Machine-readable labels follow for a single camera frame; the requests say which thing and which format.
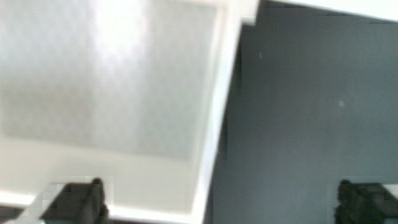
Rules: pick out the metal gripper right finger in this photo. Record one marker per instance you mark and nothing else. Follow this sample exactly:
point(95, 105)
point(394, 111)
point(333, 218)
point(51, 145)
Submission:
point(369, 203)

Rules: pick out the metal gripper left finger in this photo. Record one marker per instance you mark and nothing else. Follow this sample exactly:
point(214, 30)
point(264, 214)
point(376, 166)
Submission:
point(79, 207)

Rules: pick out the white drawer cabinet box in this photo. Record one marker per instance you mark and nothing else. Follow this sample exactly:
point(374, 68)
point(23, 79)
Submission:
point(378, 9)

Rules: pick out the rear white drawer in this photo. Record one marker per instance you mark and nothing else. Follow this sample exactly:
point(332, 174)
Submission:
point(117, 68)

